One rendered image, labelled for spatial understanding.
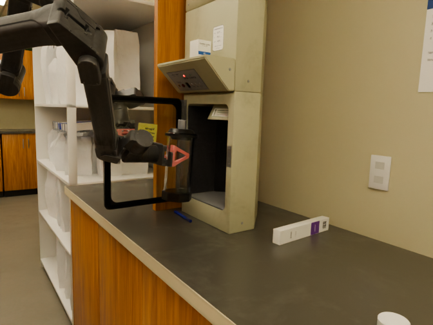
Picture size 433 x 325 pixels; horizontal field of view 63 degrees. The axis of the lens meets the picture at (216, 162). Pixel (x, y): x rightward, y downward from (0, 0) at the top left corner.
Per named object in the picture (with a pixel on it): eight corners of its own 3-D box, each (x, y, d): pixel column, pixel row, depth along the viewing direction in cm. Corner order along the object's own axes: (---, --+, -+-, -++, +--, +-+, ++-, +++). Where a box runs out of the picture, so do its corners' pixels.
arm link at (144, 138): (101, 135, 108) (98, 159, 104) (115, 115, 100) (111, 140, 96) (138, 145, 114) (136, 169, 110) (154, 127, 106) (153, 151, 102)
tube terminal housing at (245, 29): (229, 203, 159) (236, 24, 148) (282, 223, 133) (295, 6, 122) (181, 211, 145) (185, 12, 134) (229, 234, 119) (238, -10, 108)
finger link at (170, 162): (182, 144, 120) (156, 143, 114) (193, 146, 114) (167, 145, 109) (180, 164, 121) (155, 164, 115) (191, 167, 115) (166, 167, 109)
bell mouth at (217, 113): (235, 119, 143) (236, 105, 142) (265, 121, 129) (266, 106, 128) (198, 118, 133) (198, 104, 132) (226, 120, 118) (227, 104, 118)
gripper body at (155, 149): (153, 142, 119) (132, 141, 114) (168, 145, 111) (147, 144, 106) (152, 162, 119) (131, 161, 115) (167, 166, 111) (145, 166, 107)
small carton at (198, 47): (202, 61, 121) (202, 43, 120) (210, 60, 117) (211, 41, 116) (189, 60, 118) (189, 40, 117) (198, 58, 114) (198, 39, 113)
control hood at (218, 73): (183, 93, 138) (183, 67, 137) (234, 91, 112) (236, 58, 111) (156, 91, 132) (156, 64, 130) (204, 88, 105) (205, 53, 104)
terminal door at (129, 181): (180, 200, 142) (182, 98, 136) (104, 210, 124) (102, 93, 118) (178, 199, 143) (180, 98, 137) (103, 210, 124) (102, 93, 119)
